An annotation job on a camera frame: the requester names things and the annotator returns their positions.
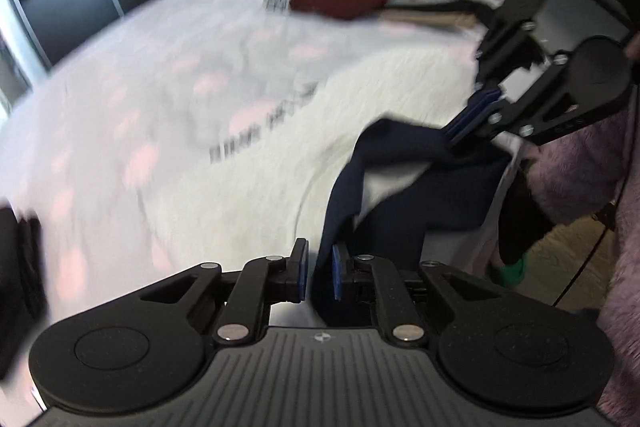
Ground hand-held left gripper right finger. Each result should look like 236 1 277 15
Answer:
331 243 531 348

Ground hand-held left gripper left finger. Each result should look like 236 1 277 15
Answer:
115 237 309 348

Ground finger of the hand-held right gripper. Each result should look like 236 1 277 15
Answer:
452 52 573 148
447 0 548 140

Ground white sweatshirt with navy lining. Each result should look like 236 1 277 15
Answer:
140 39 526 328

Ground person's right forearm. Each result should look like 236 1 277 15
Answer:
522 99 640 228

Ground black folded clothes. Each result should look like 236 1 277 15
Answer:
0 206 48 380

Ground beige striped garment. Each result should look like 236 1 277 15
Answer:
375 4 486 32

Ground green slipper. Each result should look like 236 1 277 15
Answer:
490 257 527 284

